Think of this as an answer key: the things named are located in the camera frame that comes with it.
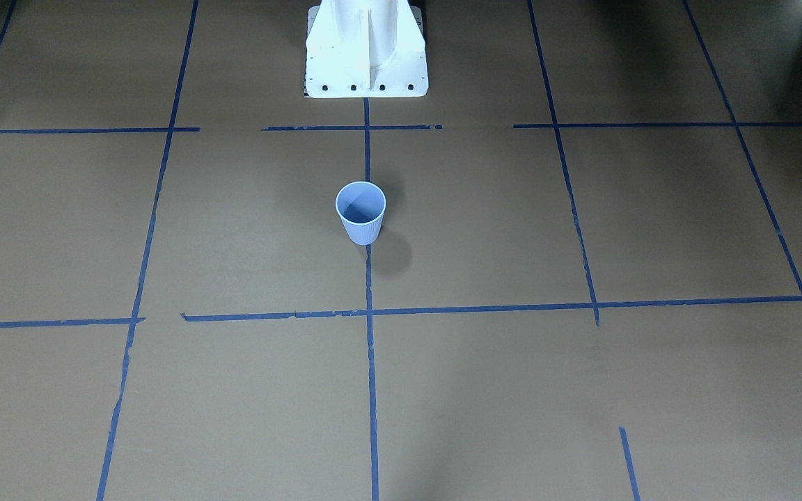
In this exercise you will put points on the blue ribbed cup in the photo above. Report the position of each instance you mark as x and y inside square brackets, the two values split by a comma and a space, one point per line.
[361, 206]

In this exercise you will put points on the brown paper table cover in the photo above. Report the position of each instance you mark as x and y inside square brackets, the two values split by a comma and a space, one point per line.
[587, 284]

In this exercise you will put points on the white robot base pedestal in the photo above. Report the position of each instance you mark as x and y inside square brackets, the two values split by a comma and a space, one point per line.
[366, 49]

